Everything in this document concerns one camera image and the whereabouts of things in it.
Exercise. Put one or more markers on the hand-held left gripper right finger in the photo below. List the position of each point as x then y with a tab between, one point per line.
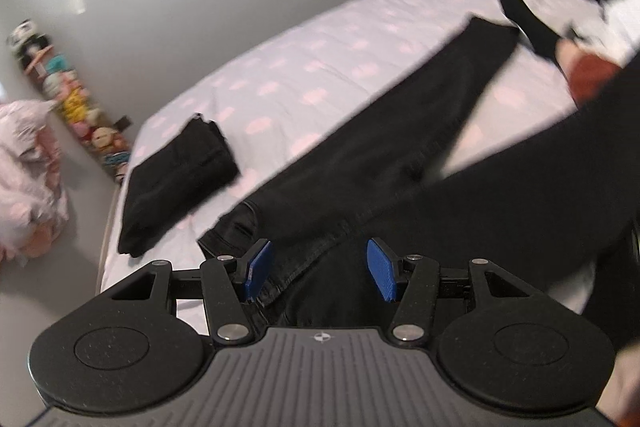
382	272

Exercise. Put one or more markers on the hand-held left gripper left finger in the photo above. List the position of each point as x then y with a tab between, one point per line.
260	267

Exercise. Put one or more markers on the black pants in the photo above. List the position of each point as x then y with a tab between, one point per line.
375	147
175	177

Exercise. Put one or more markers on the bed with pink dotted sheet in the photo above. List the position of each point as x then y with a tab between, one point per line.
310	72

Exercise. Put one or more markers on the clear tube of plush toys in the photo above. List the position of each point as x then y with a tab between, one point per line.
75	102

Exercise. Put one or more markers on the bundled pink dotted duvet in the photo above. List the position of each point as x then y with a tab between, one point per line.
25	177

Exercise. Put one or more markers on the person's bare leg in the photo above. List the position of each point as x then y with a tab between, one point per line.
567	57

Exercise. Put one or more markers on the person's black sock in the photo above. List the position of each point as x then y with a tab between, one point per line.
525	19

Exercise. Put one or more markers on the panda plush toy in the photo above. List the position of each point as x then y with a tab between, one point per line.
22	34

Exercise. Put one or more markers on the white garment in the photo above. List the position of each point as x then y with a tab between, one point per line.
615	22

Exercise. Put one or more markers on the small dark wall outlet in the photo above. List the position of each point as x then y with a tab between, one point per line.
123	122

